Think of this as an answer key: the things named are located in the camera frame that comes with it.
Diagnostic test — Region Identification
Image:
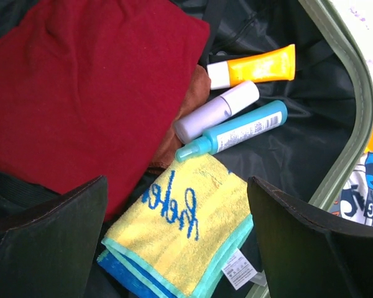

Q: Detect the green hard-shell suitcase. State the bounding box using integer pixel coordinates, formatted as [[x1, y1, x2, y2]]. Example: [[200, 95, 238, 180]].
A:
[[0, 1, 373, 297]]

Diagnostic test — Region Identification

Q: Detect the brown microfibre cloth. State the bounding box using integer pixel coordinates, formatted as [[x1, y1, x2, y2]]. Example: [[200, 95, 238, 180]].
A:
[[147, 65, 211, 174]]

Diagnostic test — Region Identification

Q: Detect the dark red cloth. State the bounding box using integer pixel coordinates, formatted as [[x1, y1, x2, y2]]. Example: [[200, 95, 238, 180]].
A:
[[0, 1, 210, 219]]

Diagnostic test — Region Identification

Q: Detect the blue patterned garment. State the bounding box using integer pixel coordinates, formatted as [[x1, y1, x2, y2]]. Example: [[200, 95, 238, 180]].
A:
[[329, 151, 373, 227]]

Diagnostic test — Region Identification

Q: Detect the yellow blue towel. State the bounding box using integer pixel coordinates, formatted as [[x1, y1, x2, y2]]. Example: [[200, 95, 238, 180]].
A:
[[98, 155, 253, 297]]

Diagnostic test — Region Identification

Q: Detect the teal spray bottle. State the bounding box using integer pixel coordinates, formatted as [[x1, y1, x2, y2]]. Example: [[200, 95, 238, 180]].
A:
[[175, 100, 288, 162]]

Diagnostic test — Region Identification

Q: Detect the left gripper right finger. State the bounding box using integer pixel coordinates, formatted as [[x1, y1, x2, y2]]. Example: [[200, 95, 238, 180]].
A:
[[247, 177, 373, 297]]

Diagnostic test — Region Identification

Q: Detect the orange cream tube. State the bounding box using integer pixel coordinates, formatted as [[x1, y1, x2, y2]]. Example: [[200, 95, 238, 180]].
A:
[[207, 44, 296, 90]]

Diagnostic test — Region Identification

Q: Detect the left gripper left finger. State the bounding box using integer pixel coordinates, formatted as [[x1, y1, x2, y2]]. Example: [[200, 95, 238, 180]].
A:
[[0, 176, 108, 297]]

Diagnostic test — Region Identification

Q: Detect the white lilac bottle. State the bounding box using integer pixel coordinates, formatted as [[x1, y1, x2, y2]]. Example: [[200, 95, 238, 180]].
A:
[[173, 81, 260, 144]]

